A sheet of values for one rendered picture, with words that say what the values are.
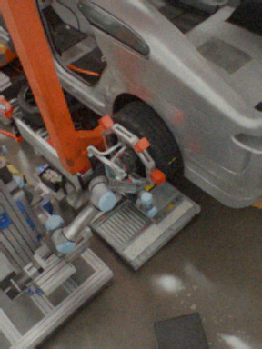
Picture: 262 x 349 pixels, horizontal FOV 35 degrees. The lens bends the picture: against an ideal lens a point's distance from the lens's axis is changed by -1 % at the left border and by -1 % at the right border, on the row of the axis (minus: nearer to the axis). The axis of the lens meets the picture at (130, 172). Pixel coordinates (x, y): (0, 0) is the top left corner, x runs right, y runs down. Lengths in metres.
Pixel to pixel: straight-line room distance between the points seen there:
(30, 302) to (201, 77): 2.19
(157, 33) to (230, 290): 2.10
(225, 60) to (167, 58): 1.20
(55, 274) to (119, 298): 0.82
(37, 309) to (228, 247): 1.69
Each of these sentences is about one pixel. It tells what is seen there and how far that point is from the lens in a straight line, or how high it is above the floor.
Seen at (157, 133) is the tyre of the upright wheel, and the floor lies 1.12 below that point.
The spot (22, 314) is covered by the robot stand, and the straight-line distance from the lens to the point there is 3.54.
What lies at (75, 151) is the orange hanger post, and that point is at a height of 0.77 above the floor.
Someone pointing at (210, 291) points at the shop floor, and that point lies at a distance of 3.59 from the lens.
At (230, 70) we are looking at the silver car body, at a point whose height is 1.03.
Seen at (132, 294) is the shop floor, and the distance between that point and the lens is 3.60.
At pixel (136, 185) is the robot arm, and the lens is 2.88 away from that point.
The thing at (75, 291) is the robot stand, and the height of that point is 0.23.
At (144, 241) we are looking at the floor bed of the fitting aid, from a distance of 3.71.
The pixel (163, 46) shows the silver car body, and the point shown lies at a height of 1.78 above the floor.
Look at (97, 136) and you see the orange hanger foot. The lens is 3.64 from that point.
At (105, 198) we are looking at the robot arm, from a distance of 2.53.
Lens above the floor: 3.33
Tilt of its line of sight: 51 degrees down
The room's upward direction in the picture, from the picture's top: 11 degrees counter-clockwise
